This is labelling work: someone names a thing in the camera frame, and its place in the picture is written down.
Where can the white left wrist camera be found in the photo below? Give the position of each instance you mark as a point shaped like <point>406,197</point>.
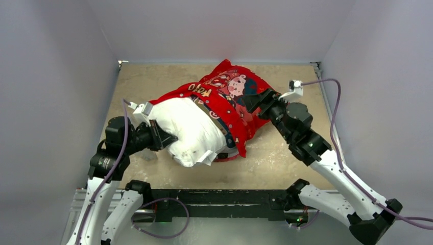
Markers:
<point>141,112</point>

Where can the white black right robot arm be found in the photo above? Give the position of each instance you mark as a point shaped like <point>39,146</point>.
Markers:
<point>366,213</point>

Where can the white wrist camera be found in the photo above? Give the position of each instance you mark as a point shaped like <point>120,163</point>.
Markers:
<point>295,91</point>
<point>141,112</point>

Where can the red printed pillowcase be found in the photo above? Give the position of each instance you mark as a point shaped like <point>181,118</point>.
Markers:
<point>219,94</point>

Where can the white pillow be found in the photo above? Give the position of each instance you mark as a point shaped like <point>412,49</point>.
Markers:
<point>199,139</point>

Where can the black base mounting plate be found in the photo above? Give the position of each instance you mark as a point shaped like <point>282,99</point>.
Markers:
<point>272,204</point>

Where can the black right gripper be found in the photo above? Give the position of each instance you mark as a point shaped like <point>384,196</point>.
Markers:
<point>265,102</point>

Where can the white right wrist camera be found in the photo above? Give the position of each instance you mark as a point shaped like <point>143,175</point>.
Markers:
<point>295,91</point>

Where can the aluminium front frame rail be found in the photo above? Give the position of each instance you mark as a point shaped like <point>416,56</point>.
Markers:
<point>106,213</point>

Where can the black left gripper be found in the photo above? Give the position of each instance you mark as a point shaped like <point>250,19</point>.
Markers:
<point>160,139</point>

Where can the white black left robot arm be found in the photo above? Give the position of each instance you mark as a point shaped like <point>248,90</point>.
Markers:
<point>108,182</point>

